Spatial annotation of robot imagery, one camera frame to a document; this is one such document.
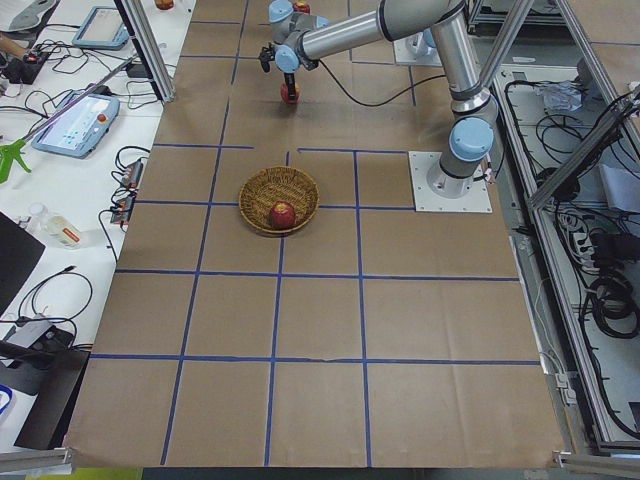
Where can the blue teach pendant far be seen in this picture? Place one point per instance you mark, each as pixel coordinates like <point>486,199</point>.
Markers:
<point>103,28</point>

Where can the blue teach pendant near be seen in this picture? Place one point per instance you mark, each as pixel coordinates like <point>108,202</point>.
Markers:
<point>80,129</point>

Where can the blue teach pendant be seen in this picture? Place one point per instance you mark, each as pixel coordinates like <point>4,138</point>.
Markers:
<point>80,129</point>
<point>103,28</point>

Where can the red apple on plate far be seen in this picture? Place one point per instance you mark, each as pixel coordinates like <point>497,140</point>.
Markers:
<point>302,6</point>

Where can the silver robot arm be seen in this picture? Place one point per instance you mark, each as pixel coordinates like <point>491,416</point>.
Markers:
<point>302,40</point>

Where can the brown wicker basket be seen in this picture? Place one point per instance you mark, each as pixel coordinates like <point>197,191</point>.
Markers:
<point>280,183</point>

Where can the dark red apple in basket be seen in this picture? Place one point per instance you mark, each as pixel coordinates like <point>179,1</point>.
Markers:
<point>282,216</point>

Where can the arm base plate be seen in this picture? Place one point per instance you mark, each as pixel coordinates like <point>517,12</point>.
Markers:
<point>436,192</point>

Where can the aluminium frame post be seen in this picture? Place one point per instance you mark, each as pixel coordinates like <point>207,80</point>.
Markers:
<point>138,26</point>

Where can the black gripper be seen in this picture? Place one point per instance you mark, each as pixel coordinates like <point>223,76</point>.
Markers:
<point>289,79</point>

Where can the yellow red apple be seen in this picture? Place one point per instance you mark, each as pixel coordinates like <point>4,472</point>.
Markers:
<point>290,94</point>

